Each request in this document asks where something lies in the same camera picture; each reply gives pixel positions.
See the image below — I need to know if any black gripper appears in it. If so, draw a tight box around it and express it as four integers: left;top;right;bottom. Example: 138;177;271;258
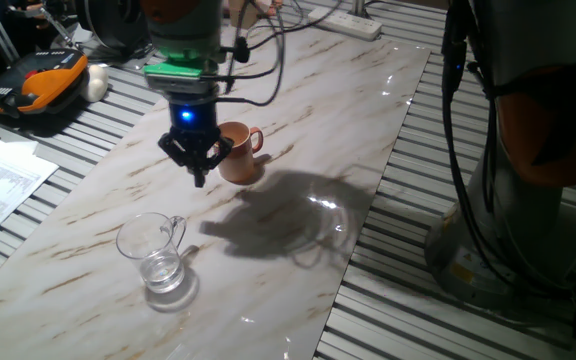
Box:
157;94;234;187

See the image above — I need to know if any orange ceramic mug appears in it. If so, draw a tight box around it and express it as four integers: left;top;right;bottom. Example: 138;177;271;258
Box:
215;121;265;184

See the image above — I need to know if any marble pattern board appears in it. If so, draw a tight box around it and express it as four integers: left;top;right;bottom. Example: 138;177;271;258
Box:
0;19;432;360

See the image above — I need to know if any clear glass mug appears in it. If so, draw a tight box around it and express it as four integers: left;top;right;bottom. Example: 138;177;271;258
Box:
115;211;188;295

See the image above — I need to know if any white rounded object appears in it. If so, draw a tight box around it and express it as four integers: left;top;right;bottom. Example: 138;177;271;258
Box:
78;63;110;104

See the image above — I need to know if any black round spool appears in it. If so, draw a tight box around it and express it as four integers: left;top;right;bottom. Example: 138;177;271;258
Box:
74;0;150;54

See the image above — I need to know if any orange black teach pendant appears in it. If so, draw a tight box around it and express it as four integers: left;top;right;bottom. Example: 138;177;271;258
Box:
0;48;90;119

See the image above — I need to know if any white power strip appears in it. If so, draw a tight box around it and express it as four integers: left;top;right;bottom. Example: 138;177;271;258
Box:
306;5;383;42

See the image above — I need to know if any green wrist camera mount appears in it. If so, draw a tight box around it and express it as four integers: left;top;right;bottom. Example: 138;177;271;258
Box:
142;47;220;95

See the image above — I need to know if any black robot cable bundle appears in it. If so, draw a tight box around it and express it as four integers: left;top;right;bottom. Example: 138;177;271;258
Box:
217;0;576;311

